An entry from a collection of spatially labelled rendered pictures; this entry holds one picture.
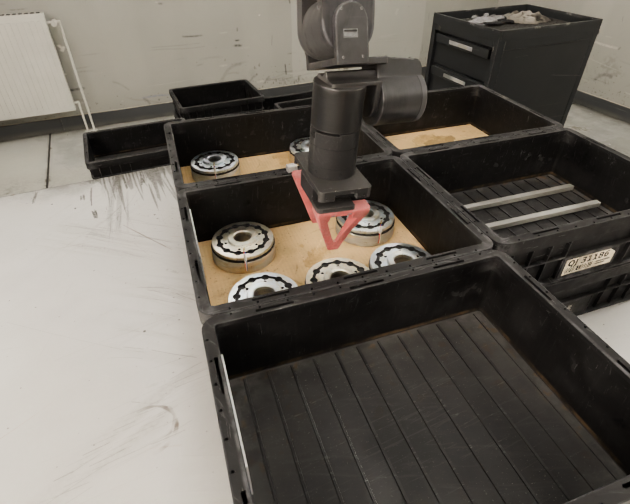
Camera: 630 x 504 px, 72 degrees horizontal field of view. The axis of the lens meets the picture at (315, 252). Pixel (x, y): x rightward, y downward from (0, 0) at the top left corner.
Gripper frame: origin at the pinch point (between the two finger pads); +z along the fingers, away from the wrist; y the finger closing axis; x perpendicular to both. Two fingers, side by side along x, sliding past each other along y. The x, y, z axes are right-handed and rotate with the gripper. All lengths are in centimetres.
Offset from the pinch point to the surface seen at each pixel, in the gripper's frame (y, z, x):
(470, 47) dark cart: 130, 11, -117
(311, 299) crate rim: -10.2, 1.9, 5.2
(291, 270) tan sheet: 6.6, 12.2, 2.3
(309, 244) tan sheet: 12.2, 12.1, -2.6
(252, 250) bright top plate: 10.0, 9.7, 7.9
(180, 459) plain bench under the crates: -12.1, 26.1, 23.0
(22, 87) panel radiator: 292, 73, 101
